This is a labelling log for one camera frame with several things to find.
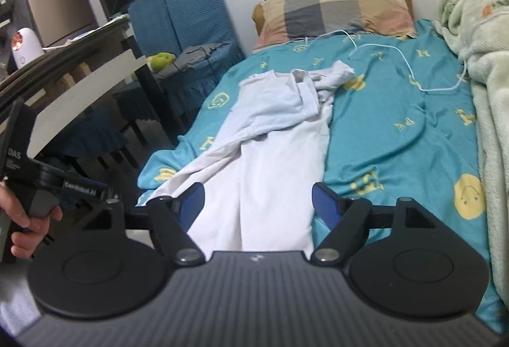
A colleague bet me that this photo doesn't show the white humidifier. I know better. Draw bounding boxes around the white humidifier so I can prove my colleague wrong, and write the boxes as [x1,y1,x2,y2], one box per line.
[10,27,44,72]

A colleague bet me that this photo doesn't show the blue covered chair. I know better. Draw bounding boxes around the blue covered chair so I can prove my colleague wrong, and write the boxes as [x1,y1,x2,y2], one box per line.
[113,0,181,146]
[159,0,248,127]
[48,106,141,188]

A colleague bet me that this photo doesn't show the white charging cable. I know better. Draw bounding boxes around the white charging cable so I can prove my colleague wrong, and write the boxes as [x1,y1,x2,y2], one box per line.
[294,30,472,94]

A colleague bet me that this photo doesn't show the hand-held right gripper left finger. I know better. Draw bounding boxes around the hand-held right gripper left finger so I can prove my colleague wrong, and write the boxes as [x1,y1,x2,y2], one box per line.
[77,182,207,266]

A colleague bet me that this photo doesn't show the cardboard box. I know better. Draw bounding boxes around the cardboard box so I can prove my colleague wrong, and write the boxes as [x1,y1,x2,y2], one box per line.
[21,0,101,48]

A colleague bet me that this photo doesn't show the light green fleece blanket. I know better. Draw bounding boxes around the light green fleece blanket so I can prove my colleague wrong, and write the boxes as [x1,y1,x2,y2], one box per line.
[433,0,509,310]

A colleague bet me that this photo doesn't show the person's left hand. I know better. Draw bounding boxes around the person's left hand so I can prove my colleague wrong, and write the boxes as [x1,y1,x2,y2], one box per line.
[0,186,63,261]

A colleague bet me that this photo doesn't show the teal printed bed sheet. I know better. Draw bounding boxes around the teal printed bed sheet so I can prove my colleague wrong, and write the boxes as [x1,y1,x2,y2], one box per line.
[137,18,502,336]

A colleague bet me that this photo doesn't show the green plush toy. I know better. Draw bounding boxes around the green plush toy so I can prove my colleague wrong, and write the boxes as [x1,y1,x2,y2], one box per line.
[146,52,176,72]

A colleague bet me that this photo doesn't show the grey cloth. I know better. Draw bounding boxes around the grey cloth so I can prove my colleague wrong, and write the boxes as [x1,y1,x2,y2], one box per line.
[153,41,232,78]

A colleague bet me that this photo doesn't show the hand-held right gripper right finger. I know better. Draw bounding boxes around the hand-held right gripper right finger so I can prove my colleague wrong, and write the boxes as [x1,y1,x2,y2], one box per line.
[309,182,442,267]

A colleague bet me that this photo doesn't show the wooden desk with black legs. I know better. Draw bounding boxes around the wooden desk with black legs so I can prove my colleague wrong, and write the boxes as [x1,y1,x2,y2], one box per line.
[0,14,188,188]

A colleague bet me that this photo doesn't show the white garment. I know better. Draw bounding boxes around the white garment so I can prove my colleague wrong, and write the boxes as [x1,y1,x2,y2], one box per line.
[136,60,355,253]

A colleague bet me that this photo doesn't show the plaid pillow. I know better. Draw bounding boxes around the plaid pillow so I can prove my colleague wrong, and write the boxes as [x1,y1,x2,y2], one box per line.
[252,0,417,53]

